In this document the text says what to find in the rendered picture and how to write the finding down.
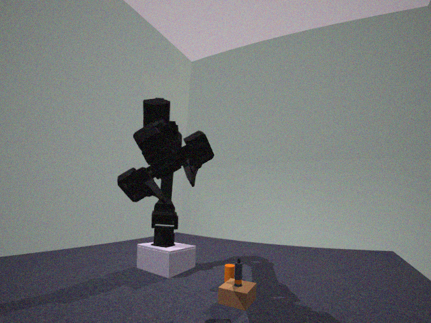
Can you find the tan square block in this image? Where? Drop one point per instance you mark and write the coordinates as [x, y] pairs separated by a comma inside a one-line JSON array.
[[237, 297]]

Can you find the orange cylinder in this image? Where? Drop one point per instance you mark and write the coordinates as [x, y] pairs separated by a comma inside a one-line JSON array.
[[229, 272]]

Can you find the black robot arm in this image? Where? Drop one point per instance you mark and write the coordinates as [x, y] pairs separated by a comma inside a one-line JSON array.
[[157, 132]]

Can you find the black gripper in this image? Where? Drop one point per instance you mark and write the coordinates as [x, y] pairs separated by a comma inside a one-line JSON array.
[[137, 184]]

